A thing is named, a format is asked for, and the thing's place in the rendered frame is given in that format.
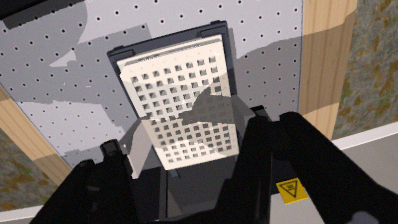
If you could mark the white multi-well plate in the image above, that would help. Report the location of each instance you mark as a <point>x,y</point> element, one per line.
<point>196,123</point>

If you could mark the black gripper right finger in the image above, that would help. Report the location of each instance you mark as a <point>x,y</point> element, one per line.
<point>339,189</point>

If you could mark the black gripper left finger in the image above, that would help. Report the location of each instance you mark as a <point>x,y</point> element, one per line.
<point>115,199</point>

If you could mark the grey perforated plate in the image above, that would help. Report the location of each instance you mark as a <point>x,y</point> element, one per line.
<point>54,64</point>

